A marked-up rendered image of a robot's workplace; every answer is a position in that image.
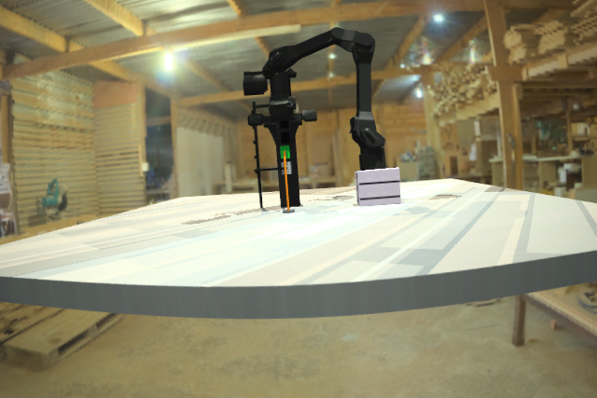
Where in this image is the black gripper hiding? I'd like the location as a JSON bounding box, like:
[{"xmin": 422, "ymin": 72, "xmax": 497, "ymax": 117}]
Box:
[{"xmin": 248, "ymin": 91, "xmax": 317, "ymax": 149}]

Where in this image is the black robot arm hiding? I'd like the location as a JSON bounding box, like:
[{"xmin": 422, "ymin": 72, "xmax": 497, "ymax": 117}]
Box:
[{"xmin": 243, "ymin": 27, "xmax": 389, "ymax": 171}]

